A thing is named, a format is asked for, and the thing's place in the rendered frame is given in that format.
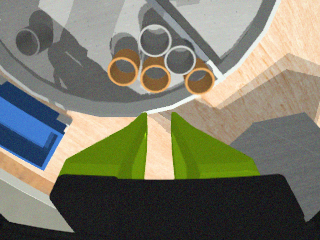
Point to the blue tray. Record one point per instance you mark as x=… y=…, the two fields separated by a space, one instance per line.
x=21 y=136

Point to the bronze bushing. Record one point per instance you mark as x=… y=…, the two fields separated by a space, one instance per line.
x=202 y=86
x=119 y=77
x=154 y=85

